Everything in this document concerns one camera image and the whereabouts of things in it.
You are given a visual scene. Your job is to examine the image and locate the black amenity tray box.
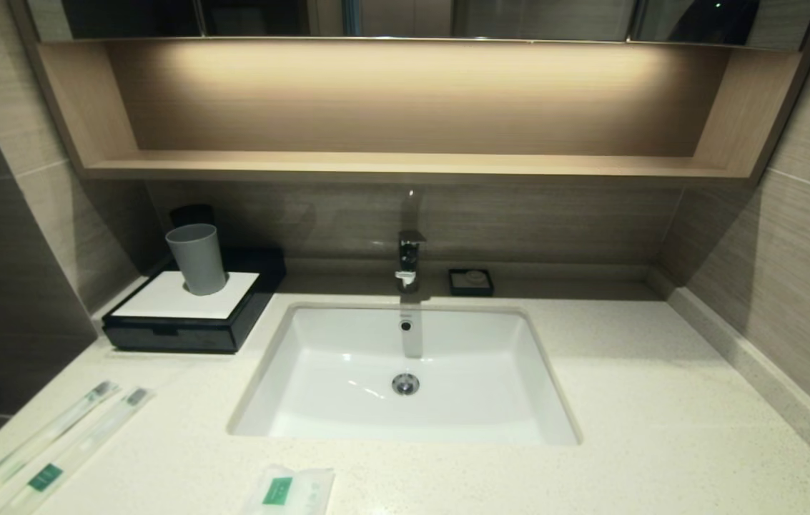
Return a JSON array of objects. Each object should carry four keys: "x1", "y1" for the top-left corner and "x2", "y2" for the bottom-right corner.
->
[{"x1": 102, "y1": 247, "x2": 287, "y2": 355}]

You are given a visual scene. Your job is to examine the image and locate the black plastic cup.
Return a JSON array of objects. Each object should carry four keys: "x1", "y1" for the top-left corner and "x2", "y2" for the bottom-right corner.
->
[{"x1": 169, "y1": 204, "x2": 217, "y2": 231}]

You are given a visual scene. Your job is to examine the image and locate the grey plastic cup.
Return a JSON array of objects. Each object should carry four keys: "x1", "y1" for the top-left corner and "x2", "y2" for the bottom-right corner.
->
[{"x1": 165, "y1": 223, "x2": 228, "y2": 297}]

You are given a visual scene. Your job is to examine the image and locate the chrome faucet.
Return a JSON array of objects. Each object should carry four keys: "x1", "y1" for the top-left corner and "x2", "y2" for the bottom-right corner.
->
[{"x1": 395, "y1": 229, "x2": 428, "y2": 294}]

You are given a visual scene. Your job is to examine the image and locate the white ceramic sink basin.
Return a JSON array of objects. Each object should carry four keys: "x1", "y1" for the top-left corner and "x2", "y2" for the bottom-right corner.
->
[{"x1": 227, "y1": 302, "x2": 583, "y2": 447}]

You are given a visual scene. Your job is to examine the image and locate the small sachet green label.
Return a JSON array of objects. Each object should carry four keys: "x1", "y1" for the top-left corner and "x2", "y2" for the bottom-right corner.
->
[{"x1": 239, "y1": 465, "x2": 336, "y2": 515}]

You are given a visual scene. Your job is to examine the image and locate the wrapped toothbrush green label packet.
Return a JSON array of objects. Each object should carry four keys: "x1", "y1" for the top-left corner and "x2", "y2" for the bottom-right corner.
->
[{"x1": 0, "y1": 387, "x2": 155, "y2": 515}]

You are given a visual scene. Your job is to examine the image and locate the white rectangular board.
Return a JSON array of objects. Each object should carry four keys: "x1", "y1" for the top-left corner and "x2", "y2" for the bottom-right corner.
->
[{"x1": 111, "y1": 270, "x2": 261, "y2": 320}]

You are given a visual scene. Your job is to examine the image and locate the mirror cabinet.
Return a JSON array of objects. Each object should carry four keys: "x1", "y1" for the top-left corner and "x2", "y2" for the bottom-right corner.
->
[{"x1": 26, "y1": 0, "x2": 810, "y2": 51}]

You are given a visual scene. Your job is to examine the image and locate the wooden wall shelf niche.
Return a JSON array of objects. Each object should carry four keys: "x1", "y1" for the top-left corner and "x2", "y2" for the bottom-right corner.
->
[{"x1": 10, "y1": 36, "x2": 810, "y2": 188}]

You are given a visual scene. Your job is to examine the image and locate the black soap dish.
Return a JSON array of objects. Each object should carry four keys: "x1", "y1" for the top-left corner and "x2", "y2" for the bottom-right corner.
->
[{"x1": 448, "y1": 268, "x2": 495, "y2": 298}]

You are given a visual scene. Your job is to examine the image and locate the wrapped toothbrush plain packet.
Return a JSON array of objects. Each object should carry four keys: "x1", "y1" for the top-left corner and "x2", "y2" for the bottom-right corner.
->
[{"x1": 0, "y1": 381, "x2": 120, "y2": 505}]

